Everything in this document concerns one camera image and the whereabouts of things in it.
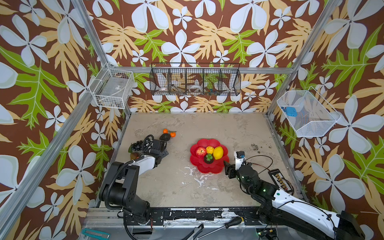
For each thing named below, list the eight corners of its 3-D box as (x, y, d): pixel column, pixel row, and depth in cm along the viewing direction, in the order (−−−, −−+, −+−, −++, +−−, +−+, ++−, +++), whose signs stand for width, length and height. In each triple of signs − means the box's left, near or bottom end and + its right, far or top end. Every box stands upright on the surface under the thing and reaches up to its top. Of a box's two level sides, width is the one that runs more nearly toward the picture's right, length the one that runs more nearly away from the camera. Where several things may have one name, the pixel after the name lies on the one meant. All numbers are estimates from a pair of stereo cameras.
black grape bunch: (134, 153, 100) (131, 149, 96) (133, 146, 103) (131, 142, 99) (143, 150, 101) (142, 146, 97) (143, 144, 104) (141, 140, 100)
